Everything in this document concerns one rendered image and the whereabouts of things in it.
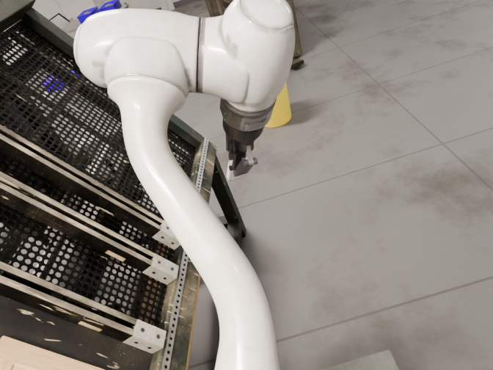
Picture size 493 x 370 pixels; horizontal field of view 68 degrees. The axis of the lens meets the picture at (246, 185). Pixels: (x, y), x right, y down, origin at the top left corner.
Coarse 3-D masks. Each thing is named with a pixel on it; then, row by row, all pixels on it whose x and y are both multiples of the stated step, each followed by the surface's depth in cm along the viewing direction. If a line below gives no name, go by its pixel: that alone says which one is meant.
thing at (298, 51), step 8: (216, 0) 512; (224, 0) 456; (232, 0) 447; (288, 0) 446; (224, 8) 494; (296, 24) 468; (296, 32) 472; (296, 40) 478; (296, 48) 485; (296, 56) 490; (296, 64) 463
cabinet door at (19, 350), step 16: (0, 352) 100; (16, 352) 103; (32, 352) 106; (48, 352) 108; (0, 368) 98; (16, 368) 101; (32, 368) 103; (48, 368) 106; (64, 368) 109; (80, 368) 112; (96, 368) 115
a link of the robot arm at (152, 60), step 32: (96, 32) 46; (128, 32) 46; (160, 32) 46; (192, 32) 47; (96, 64) 47; (128, 64) 45; (160, 64) 45; (192, 64) 48; (128, 96) 46; (160, 96) 47; (128, 128) 46; (160, 128) 47; (160, 160) 45; (160, 192) 45; (192, 192) 46; (192, 224) 44; (192, 256) 44; (224, 256) 43; (224, 288) 43; (256, 288) 44; (224, 320) 43; (256, 320) 42; (224, 352) 42; (256, 352) 41
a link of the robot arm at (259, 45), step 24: (240, 0) 44; (264, 0) 45; (216, 24) 48; (240, 24) 44; (264, 24) 43; (288, 24) 45; (216, 48) 47; (240, 48) 45; (264, 48) 45; (288, 48) 47; (216, 72) 48; (240, 72) 48; (264, 72) 48; (288, 72) 52; (216, 96) 53; (240, 96) 52; (264, 96) 52
